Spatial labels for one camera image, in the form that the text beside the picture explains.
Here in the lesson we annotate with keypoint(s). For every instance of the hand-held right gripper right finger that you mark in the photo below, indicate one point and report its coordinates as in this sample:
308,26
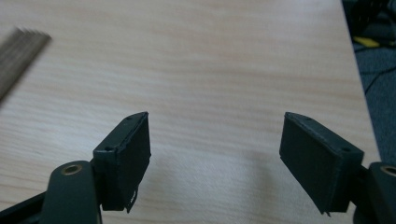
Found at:
317,161

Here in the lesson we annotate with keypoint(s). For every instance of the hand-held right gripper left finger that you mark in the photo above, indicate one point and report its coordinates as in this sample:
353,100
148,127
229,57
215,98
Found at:
124,161

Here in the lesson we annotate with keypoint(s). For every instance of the black stand base striped edge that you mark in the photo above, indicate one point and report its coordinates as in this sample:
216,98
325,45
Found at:
367,41

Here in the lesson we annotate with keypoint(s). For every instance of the row of brown chopsticks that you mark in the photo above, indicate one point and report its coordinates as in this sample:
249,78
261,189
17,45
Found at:
15,59

